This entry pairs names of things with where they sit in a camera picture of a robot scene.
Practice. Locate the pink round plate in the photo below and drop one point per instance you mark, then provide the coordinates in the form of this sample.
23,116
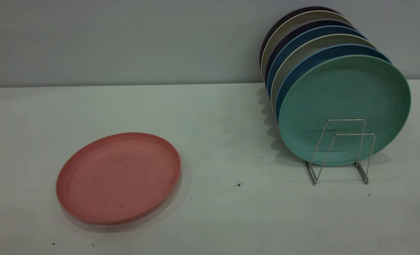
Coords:
118,177

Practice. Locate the beige round plate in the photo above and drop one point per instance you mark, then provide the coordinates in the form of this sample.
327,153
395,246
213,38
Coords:
301,51
291,23

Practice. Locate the dark blue round plate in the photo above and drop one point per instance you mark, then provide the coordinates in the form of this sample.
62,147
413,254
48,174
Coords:
314,59

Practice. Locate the black round plate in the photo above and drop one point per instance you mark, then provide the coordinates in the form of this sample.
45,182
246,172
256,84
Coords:
280,22

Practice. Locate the dark purple round plate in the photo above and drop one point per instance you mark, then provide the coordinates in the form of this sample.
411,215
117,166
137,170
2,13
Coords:
294,30

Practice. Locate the green round plate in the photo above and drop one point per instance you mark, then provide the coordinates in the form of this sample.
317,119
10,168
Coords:
337,95

